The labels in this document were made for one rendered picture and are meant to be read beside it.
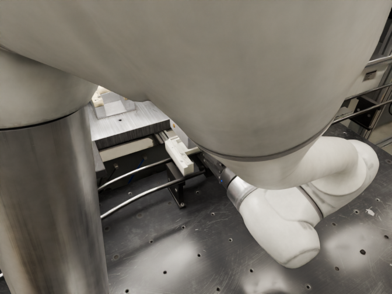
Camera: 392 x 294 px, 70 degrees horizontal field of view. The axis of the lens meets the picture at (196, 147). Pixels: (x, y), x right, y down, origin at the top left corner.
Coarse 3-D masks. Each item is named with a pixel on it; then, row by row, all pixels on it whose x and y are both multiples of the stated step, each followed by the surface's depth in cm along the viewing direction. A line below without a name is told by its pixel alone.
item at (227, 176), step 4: (224, 168) 69; (224, 172) 65; (228, 172) 64; (232, 172) 63; (220, 176) 66; (224, 176) 65; (228, 176) 64; (232, 176) 63; (236, 176) 63; (220, 180) 66; (224, 180) 65; (228, 180) 63; (224, 184) 65; (228, 184) 64
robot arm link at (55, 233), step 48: (0, 48) 13; (0, 96) 15; (48, 96) 17; (0, 144) 18; (48, 144) 20; (0, 192) 20; (48, 192) 21; (96, 192) 27; (0, 240) 23; (48, 240) 23; (96, 240) 29; (48, 288) 26; (96, 288) 31
